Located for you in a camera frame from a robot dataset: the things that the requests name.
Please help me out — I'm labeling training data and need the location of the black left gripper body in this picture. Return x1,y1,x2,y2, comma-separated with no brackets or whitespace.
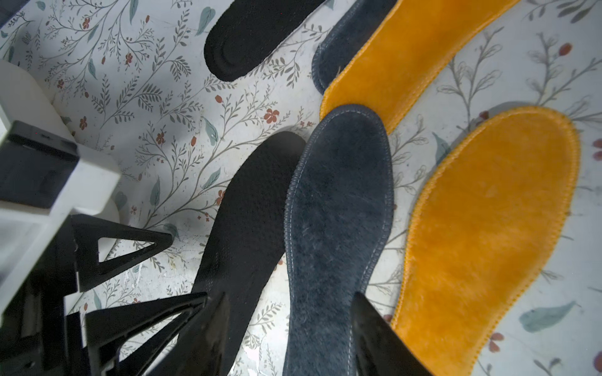
1,225,89,375

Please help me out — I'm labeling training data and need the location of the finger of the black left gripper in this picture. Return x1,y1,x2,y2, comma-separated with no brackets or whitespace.
85,292,208,375
71,215,174,291

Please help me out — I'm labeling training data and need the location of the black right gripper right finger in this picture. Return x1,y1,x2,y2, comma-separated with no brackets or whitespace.
351,292,429,376

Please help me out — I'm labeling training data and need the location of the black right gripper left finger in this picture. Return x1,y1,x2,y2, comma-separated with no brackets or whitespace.
159,293,230,375

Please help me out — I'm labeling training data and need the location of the black insole front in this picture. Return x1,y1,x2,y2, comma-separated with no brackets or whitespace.
192,132,306,375

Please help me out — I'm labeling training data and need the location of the black insole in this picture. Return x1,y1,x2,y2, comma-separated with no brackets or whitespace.
204,0,323,81
192,132,306,375

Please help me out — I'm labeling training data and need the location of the white plastic storage box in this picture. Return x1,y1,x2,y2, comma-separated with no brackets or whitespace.
1,60,121,222

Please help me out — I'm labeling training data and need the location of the grey fleece insole front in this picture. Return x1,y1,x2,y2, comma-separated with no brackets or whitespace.
283,105,394,375

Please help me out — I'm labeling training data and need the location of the orange insole right front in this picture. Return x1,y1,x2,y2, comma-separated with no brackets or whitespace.
391,107,580,375

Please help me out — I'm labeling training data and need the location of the orange insole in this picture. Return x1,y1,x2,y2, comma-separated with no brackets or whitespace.
320,0,516,133
391,107,580,375

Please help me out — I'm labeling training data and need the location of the black insole back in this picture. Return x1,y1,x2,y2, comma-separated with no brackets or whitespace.
204,0,323,81

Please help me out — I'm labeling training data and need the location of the orange insole right back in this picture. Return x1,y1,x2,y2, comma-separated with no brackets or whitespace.
320,0,516,133

